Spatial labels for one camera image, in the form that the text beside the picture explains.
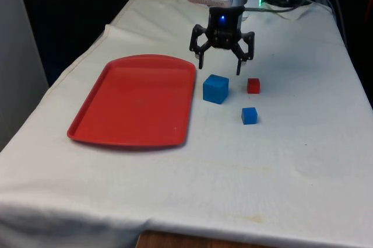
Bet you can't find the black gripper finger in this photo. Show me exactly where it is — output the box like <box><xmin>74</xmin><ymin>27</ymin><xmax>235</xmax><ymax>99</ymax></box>
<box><xmin>189</xmin><ymin>23</ymin><xmax>216</xmax><ymax>70</ymax></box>
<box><xmin>231</xmin><ymin>30</ymin><xmax>255</xmax><ymax>76</ymax></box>

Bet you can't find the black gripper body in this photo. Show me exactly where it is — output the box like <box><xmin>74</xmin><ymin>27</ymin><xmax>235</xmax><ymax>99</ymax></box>
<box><xmin>207</xmin><ymin>6</ymin><xmax>244</xmax><ymax>49</ymax></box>

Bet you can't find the red tray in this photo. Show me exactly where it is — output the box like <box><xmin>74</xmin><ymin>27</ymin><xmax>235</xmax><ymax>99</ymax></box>
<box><xmin>66</xmin><ymin>54</ymin><xmax>196</xmax><ymax>148</ymax></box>

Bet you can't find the small red cube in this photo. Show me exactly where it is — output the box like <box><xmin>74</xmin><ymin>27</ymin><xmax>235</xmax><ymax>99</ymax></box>
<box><xmin>247</xmin><ymin>78</ymin><xmax>261</xmax><ymax>95</ymax></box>

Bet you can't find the large blue cube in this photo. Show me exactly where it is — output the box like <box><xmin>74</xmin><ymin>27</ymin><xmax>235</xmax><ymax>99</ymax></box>
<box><xmin>202</xmin><ymin>74</ymin><xmax>230</xmax><ymax>104</ymax></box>

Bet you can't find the small blue cube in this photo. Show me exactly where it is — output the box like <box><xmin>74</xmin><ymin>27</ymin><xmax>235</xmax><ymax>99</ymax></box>
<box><xmin>241</xmin><ymin>107</ymin><xmax>259</xmax><ymax>125</ymax></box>

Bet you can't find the grey cable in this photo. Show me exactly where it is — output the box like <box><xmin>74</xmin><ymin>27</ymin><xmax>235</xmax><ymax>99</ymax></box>
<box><xmin>325</xmin><ymin>0</ymin><xmax>348</xmax><ymax>44</ymax></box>

